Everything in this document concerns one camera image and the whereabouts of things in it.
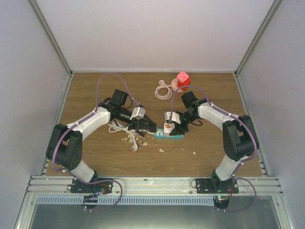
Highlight white cube adapter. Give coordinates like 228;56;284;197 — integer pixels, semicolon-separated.
163;123;175;136

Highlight teal power strip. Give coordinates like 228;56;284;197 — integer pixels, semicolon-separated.
153;128;184;140

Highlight white power cable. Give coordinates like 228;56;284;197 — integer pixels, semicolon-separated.
107;120;143;153

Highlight pink power cable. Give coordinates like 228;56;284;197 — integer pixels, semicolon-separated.
154;80;173;100

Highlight pink round power socket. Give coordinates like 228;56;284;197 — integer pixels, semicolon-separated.
171;78;184;92

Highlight red cube socket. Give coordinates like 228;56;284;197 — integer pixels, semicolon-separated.
177;78;191;91

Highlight pink square plug adapter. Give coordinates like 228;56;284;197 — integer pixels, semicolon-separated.
177;72;189;83

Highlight black charger with thin cable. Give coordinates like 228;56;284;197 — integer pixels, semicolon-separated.
135;129;153;147

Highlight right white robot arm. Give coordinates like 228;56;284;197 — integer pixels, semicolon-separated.
164;91;259;193

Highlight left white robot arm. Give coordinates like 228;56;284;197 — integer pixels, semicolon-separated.
46;89;157;193

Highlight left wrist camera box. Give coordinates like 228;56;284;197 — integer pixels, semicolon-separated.
130;106;145;120

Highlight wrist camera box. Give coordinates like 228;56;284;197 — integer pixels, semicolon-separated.
164;112;181;124
130;106;145;120

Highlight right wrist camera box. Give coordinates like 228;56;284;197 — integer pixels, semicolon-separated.
164;112;181;124

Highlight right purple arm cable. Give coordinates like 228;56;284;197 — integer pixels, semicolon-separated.
170;85;260;213

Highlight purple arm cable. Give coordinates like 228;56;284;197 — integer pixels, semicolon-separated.
51;73;141;212
170;85;260;213

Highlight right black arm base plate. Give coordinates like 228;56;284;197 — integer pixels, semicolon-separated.
191;177;239;194

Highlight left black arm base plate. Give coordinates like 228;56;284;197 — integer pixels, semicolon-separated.
67;178;113;195

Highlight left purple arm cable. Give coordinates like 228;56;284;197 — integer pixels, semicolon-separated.
51;73;141;212

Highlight aluminium rail frame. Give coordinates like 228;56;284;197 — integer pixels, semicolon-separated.
26;176;283;196

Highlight grey slotted cable duct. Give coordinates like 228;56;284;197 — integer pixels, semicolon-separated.
36;195;214;206

